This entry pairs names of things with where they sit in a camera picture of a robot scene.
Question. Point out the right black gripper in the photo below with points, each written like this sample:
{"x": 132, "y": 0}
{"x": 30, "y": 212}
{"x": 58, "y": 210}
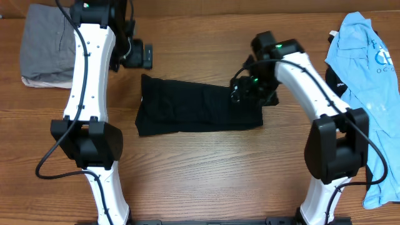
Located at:
{"x": 271, "y": 98}

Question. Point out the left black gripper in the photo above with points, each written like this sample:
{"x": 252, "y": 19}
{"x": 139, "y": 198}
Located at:
{"x": 137, "y": 60}

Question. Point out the black t-shirt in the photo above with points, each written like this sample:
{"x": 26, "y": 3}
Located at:
{"x": 171, "y": 106}

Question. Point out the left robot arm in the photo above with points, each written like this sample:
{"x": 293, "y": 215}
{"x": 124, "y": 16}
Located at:
{"x": 104, "y": 42}

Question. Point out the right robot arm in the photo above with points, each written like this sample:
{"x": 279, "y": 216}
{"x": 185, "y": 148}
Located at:
{"x": 335, "y": 149}

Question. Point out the black garment under blue shirt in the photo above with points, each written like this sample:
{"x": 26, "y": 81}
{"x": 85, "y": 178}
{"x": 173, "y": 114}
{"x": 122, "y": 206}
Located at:
{"x": 332, "y": 79}

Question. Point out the folded grey trousers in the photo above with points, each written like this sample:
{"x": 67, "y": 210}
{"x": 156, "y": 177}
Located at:
{"x": 47, "y": 50}

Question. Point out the light blue t-shirt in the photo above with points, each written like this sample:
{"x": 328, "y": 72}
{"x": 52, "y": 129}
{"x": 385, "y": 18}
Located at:
{"x": 362, "y": 61}

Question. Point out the folded beige garment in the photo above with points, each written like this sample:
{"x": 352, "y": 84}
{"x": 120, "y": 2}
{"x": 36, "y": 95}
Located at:
{"x": 41, "y": 84}

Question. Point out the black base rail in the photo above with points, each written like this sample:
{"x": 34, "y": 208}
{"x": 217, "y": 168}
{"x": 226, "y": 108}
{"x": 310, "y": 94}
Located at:
{"x": 212, "y": 222}

